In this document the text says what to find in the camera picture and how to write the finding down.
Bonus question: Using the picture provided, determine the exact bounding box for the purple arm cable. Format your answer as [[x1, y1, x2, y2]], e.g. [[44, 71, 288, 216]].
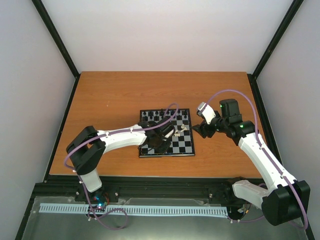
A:
[[64, 102, 180, 230], [203, 89, 309, 230]]

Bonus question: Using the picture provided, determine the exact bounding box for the small electronics board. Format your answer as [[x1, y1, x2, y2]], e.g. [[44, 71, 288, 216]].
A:
[[93, 193, 110, 209]]

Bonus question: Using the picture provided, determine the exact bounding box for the right black frame post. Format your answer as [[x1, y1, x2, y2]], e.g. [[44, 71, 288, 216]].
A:
[[252, 0, 304, 80]]

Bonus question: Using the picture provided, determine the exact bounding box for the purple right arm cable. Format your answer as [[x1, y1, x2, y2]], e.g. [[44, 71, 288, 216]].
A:
[[203, 89, 309, 230]]

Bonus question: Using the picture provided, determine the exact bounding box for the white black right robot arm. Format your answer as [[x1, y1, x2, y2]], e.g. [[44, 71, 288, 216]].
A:
[[193, 99, 310, 226]]

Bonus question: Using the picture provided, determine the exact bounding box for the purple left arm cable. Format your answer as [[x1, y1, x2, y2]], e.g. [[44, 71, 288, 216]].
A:
[[64, 102, 180, 230]]

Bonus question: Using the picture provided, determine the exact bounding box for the left black frame post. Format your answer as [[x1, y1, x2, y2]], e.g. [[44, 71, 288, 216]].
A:
[[31, 0, 81, 80]]

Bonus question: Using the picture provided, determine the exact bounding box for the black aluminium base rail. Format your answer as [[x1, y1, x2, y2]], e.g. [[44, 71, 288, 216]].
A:
[[31, 175, 247, 206]]

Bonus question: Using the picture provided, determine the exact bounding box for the light blue slotted cable duct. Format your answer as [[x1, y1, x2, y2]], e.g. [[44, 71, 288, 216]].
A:
[[38, 203, 228, 218]]

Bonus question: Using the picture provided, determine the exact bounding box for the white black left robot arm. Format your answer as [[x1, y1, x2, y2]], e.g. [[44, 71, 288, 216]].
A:
[[66, 116, 176, 202]]

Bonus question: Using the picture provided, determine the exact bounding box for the black silver chess board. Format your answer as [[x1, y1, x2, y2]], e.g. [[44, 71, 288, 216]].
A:
[[138, 108, 196, 158]]

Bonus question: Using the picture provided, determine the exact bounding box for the black frame post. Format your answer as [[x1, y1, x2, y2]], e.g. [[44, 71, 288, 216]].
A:
[[252, 0, 304, 80], [31, 0, 81, 80]]

